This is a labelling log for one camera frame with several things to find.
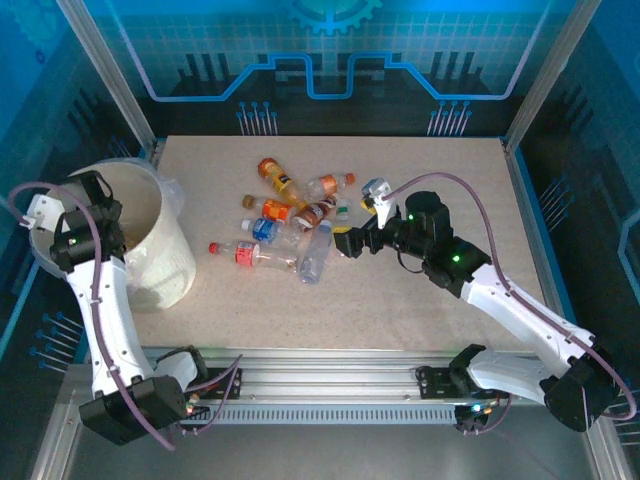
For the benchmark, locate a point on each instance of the small clear bottle green band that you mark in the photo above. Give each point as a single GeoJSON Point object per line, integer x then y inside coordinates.
{"type": "Point", "coordinates": [343, 210]}

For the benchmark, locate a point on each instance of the clear water bottle blue cap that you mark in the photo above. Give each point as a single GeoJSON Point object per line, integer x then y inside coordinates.
{"type": "Point", "coordinates": [315, 260]}

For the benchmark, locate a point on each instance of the clear bottle with blue label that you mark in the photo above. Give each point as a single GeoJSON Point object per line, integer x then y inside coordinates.
{"type": "Point", "coordinates": [262, 230]}

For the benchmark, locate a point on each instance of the yellow label juice bottle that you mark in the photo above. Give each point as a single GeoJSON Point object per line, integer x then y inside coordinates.
{"type": "Point", "coordinates": [277, 177]}

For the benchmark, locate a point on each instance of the clear bottle with red label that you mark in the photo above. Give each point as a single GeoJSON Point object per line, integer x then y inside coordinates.
{"type": "Point", "coordinates": [245, 252]}

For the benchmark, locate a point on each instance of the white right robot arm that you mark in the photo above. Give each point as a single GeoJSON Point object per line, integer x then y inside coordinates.
{"type": "Point", "coordinates": [520, 310]}

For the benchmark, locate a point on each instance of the white cylindrical bin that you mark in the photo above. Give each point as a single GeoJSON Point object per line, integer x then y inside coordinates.
{"type": "Point", "coordinates": [160, 260]}

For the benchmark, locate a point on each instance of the clear plastic bin liner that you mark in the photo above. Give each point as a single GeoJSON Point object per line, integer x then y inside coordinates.
{"type": "Point", "coordinates": [172, 192]}

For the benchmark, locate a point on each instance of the clear bottle with orange cap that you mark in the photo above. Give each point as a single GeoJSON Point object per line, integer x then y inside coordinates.
{"type": "Point", "coordinates": [327, 184]}

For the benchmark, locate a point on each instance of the brown coffee bottle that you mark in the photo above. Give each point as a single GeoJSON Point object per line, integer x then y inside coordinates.
{"type": "Point", "coordinates": [312, 214]}

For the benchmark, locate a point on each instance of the orange label gold cap bottle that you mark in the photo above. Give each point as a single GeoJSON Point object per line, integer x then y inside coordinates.
{"type": "Point", "coordinates": [275, 210]}

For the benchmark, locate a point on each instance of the aluminium frame post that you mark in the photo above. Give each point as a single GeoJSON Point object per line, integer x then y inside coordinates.
{"type": "Point", "coordinates": [546, 75]}
{"type": "Point", "coordinates": [111, 75]}

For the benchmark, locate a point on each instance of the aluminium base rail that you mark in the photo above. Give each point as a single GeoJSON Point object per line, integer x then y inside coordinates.
{"type": "Point", "coordinates": [325, 380]}

